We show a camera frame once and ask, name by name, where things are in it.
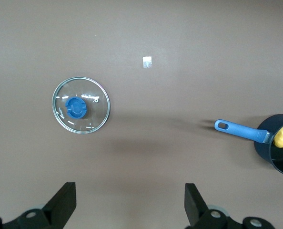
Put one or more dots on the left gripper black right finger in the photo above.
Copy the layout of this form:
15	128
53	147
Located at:
198	214

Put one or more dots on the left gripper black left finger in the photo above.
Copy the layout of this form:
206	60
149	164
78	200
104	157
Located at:
60	210

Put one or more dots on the glass lid with blue knob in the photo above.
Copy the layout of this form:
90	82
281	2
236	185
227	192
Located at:
84	121

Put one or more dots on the small white tape sticker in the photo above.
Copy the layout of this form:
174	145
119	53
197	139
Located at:
147	62

